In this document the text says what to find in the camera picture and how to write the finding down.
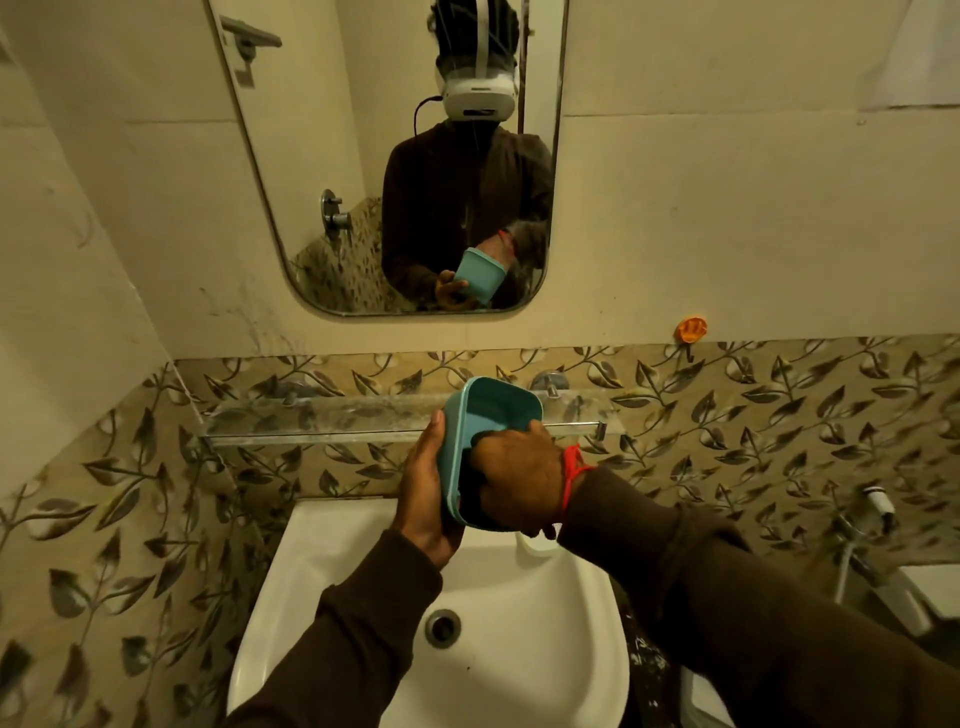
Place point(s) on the person's left hand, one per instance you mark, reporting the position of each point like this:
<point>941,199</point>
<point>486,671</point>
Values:
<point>420,502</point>

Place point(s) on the person's right hand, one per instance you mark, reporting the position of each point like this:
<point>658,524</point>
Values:
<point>521,480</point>

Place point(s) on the person's right fingers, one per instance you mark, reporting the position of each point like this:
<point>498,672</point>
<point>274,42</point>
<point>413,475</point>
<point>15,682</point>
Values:
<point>499,448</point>

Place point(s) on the person's left thumb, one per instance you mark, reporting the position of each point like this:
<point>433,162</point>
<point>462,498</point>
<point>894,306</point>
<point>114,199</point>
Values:
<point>430,450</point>

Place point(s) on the teal plastic container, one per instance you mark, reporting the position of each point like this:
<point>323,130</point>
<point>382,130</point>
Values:
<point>487,405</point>

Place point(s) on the dark scrubbing pad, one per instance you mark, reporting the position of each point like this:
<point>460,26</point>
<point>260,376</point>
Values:
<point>475,499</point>

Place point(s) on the person's right forearm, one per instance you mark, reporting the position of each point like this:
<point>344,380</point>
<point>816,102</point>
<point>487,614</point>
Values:
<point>750,622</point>

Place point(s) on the person's left forearm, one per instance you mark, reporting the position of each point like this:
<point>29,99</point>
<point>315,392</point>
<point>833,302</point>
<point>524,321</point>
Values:
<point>352,637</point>

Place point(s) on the red wrist thread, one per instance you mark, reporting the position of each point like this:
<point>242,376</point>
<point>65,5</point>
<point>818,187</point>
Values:
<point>571,469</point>

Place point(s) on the metal sink drain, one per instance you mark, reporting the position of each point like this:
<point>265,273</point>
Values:
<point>443,628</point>

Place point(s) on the white ceramic sink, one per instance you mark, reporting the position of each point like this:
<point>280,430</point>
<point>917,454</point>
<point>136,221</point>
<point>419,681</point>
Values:
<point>540,645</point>

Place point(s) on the white toilet bowl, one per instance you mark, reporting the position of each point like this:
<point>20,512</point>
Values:
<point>701,709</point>

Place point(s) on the chrome hand sprayer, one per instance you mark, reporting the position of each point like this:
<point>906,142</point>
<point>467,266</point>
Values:
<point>862,517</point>

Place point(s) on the white toilet cistern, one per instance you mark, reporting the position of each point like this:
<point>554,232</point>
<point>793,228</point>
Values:
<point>930,589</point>

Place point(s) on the white hanging cloth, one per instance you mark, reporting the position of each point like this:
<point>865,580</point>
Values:
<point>919,52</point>

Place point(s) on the glass wall shelf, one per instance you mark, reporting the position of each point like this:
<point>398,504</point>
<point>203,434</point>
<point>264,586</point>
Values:
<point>330,416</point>

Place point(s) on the orange wall hook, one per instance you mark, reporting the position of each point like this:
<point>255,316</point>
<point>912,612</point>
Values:
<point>691,330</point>

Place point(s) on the wall mirror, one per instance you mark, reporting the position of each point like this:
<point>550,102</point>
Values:
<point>315,150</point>

